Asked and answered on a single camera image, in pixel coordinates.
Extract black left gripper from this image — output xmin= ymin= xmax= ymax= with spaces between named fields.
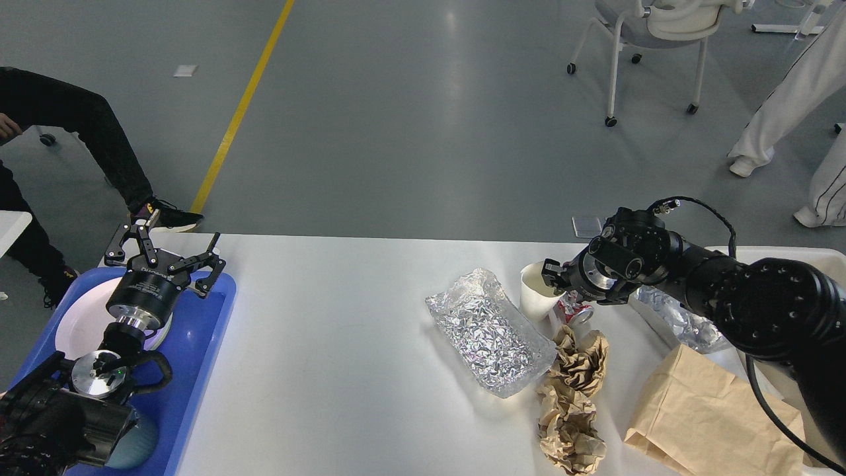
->
xmin=104 ymin=208 xmax=227 ymax=330

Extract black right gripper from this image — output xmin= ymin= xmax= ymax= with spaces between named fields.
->
xmin=541 ymin=248 xmax=635 ymax=305

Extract white paper cup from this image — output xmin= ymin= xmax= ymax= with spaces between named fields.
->
xmin=519 ymin=261 xmax=562 ymax=322

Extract crushed red soda can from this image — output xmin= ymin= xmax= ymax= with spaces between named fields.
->
xmin=553 ymin=290 xmax=594 ymax=327

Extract silver foil bag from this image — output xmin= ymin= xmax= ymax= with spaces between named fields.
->
xmin=425 ymin=268 xmax=558 ymax=399

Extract brown paper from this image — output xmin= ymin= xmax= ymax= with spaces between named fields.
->
xmin=548 ymin=325 xmax=609 ymax=397
xmin=537 ymin=379 xmax=607 ymax=475

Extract pink plate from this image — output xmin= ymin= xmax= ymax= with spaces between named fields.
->
xmin=54 ymin=275 xmax=173 ymax=360

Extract dark green mug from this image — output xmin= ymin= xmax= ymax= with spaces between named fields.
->
xmin=105 ymin=409 xmax=159 ymax=470

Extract brown paper bag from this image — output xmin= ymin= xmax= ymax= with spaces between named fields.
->
xmin=623 ymin=344 xmax=804 ymax=475

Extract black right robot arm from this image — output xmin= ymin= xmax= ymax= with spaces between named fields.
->
xmin=541 ymin=196 xmax=845 ymax=474

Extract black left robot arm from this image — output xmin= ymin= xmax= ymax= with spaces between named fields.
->
xmin=2 ymin=213 xmax=226 ymax=475

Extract person hand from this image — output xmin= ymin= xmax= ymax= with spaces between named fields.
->
xmin=0 ymin=112 xmax=23 ymax=143

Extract black sneaker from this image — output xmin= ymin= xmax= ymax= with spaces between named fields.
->
xmin=129 ymin=198 xmax=205 ymax=233

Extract blue plastic tray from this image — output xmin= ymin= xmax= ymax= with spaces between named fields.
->
xmin=9 ymin=267 xmax=237 ymax=475

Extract clear plastic bag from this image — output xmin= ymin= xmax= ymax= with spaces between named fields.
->
xmin=628 ymin=286 xmax=732 ymax=354

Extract white paper scrap on floor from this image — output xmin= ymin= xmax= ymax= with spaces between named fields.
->
xmin=173 ymin=64 xmax=198 ymax=78

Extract person leg black trousers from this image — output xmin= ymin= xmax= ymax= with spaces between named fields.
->
xmin=1 ymin=67 xmax=154 ymax=280

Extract white plastic bin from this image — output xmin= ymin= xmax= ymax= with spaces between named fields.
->
xmin=737 ymin=246 xmax=845 ymax=467

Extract white office chair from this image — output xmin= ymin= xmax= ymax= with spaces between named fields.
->
xmin=566 ymin=1 xmax=753 ymax=128

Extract person in white trousers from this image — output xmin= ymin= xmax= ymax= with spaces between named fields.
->
xmin=727 ymin=9 xmax=845 ymax=228

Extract white stand base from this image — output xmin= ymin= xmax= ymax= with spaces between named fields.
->
xmin=750 ymin=1 xmax=833 ymax=40

